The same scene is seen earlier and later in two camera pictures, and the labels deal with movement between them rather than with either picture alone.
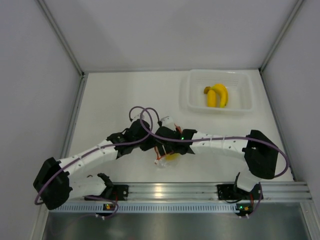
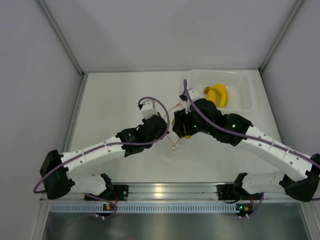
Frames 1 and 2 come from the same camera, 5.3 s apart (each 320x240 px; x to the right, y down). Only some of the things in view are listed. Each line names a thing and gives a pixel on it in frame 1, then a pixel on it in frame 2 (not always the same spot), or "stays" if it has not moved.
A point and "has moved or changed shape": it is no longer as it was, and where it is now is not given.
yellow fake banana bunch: x=211 y=91 stays
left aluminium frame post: x=81 y=81 stays
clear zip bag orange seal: x=169 y=160 has moved or changed shape
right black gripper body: x=168 y=148 -> x=192 y=125
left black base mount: x=113 y=192 stays
